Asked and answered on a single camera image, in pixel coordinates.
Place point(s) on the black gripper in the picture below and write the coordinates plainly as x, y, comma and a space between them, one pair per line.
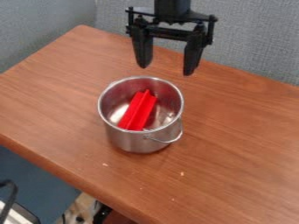
170, 12

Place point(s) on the wooden table leg base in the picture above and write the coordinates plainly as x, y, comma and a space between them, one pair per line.
84, 211

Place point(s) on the grey device under table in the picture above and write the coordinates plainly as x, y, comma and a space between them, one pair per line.
20, 216

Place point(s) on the red plastic block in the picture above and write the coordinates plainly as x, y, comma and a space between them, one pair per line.
137, 112

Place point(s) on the stainless steel metal pot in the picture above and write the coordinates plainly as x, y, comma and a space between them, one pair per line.
162, 128

